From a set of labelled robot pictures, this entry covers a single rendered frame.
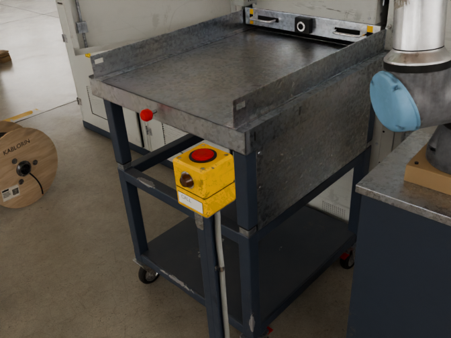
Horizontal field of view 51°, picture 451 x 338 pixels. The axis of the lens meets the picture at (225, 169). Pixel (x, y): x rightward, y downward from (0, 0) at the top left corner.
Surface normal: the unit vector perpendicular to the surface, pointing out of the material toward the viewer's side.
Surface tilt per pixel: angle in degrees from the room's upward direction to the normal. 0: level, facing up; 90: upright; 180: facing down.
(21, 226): 0
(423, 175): 90
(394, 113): 99
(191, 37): 90
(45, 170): 90
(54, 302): 0
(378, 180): 0
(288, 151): 90
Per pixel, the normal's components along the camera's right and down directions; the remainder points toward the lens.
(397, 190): -0.06, -0.86
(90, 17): 0.42, 0.44
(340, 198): -0.69, 0.41
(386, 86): -0.94, 0.31
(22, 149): 0.84, 0.24
